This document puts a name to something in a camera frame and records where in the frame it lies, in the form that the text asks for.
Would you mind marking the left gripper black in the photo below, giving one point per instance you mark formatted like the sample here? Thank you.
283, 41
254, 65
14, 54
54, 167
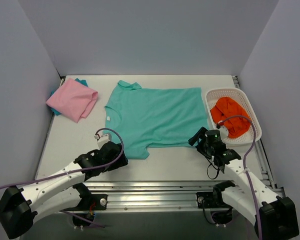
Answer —
117, 155

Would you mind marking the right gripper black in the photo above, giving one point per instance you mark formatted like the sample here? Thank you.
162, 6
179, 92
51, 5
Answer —
199, 140

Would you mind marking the teal t-shirt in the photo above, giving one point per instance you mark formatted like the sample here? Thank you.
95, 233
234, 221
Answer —
145, 118

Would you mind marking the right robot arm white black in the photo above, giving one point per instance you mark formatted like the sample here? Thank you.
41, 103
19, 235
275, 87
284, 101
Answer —
273, 216

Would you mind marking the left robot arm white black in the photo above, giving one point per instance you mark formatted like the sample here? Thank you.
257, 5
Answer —
21, 207

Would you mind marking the orange crumpled t-shirt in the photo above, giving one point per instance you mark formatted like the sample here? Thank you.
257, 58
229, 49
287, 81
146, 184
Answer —
226, 107

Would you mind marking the white perforated plastic basket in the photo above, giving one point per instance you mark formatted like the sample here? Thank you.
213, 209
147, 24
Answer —
254, 132

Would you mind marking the pink folded t-shirt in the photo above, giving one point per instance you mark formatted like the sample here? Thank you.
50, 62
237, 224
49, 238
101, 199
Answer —
73, 100

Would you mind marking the teal folded t-shirt underneath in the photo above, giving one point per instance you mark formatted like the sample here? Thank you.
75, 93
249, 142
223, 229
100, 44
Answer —
83, 82

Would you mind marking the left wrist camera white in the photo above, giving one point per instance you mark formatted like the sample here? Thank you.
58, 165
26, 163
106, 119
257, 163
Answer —
102, 139

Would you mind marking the aluminium rail frame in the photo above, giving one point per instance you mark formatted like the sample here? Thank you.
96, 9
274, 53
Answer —
162, 197

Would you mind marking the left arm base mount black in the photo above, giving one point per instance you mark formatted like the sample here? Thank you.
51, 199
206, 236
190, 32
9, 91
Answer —
91, 203

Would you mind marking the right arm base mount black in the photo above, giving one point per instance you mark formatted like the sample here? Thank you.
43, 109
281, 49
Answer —
218, 199

